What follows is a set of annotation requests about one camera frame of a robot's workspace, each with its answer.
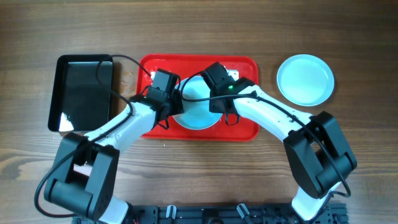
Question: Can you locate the white plate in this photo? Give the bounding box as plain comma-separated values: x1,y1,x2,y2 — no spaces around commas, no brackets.
276,54,335,107
173,76,222,130

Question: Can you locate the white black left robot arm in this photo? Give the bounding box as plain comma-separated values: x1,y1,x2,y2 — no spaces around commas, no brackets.
35,88,183,223

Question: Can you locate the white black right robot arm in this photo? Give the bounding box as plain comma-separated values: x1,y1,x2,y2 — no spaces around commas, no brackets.
205,77,357,221

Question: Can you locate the red plastic tray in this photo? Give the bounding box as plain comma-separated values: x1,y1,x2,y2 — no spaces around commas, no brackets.
141,54,259,142

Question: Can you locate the black rectangular water tray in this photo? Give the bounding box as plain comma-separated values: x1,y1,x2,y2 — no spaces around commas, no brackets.
47,54,114,132

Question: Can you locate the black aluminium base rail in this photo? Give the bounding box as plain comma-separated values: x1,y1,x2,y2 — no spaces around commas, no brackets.
72,202,348,224

